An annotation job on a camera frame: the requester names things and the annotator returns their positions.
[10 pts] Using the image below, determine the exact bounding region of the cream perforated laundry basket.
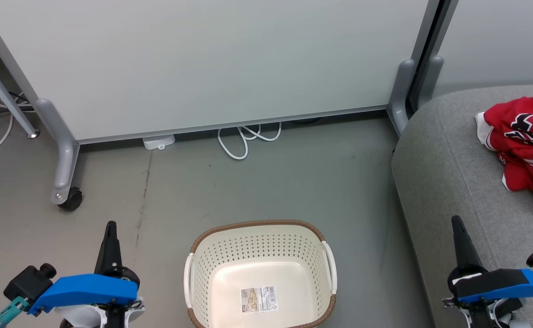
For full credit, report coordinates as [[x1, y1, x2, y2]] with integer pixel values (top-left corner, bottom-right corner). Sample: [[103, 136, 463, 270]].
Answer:
[[183, 219, 338, 328]]

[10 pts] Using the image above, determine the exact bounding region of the grey partition leg with caster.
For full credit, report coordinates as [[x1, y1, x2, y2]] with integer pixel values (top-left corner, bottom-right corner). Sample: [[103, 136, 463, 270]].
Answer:
[[35, 97, 81, 206]]

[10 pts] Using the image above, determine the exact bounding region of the black caster wheel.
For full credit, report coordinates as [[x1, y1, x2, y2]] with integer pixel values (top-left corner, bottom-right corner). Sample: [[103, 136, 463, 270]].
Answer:
[[58, 186, 84, 211]]

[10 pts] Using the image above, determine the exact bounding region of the white plastic power box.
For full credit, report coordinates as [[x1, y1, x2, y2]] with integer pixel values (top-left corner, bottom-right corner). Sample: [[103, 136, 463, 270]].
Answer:
[[142, 134, 176, 151]]

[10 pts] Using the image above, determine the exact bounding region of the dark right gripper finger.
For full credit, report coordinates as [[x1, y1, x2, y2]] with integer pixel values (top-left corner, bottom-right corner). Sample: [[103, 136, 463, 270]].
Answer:
[[451, 215, 477, 270]]

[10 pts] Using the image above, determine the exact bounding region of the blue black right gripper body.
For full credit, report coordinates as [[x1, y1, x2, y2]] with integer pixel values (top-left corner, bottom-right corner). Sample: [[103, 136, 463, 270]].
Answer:
[[446, 267, 533, 305]]

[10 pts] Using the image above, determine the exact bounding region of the black left cable teal plug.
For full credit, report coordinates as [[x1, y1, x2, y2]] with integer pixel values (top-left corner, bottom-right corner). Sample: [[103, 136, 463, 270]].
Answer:
[[0, 296, 30, 328]]

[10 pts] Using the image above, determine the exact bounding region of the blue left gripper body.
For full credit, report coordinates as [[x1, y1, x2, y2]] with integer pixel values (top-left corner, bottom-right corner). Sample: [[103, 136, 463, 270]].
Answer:
[[26, 266, 140, 316]]

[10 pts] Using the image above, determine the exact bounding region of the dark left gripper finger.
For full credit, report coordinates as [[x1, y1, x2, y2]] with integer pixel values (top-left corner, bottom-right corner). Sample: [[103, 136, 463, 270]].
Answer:
[[95, 221, 124, 276]]

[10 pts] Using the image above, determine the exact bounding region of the red jersey with black lettering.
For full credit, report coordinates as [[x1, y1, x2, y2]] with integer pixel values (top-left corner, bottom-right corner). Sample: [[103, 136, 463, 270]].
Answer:
[[475, 94, 533, 158]]

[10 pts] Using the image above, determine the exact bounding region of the grey fabric sofa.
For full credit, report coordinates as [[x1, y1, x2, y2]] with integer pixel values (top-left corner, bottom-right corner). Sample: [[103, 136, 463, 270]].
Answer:
[[391, 84, 533, 328]]

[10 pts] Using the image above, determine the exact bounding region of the basket barcode sticker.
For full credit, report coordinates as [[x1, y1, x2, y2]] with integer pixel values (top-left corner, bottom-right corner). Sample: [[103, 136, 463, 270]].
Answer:
[[240, 285, 279, 314]]

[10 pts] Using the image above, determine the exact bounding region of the white partition panel grey frame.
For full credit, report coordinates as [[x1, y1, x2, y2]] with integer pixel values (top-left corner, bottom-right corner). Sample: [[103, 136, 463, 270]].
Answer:
[[0, 0, 441, 145]]

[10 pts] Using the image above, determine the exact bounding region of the plain white partition panel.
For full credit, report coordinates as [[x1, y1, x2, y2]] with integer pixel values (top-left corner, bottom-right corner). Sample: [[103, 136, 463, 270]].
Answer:
[[432, 0, 533, 99]]

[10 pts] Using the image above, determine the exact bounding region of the grey metal table leg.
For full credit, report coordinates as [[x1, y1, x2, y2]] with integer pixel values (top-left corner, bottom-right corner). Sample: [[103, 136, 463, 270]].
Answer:
[[0, 43, 40, 139]]

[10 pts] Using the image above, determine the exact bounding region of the looped white cable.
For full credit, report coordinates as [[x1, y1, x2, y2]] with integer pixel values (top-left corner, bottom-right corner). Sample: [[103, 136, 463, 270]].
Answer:
[[217, 122, 282, 161]]

